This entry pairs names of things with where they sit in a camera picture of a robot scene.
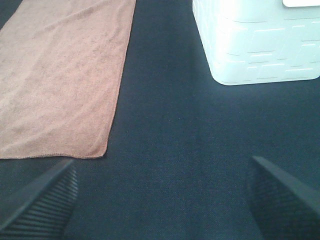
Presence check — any brown towel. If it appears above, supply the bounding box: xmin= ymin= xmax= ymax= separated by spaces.
xmin=0 ymin=0 xmax=136 ymax=159

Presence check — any black table cloth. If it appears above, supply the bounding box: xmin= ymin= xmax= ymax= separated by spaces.
xmin=0 ymin=0 xmax=320 ymax=240

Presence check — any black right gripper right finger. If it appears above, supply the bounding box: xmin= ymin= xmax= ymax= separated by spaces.
xmin=246 ymin=156 xmax=320 ymax=240

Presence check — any white plastic storage bin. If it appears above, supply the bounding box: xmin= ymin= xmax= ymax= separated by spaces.
xmin=192 ymin=0 xmax=320 ymax=86

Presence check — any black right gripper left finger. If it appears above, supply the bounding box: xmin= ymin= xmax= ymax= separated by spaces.
xmin=0 ymin=158 xmax=78 ymax=240

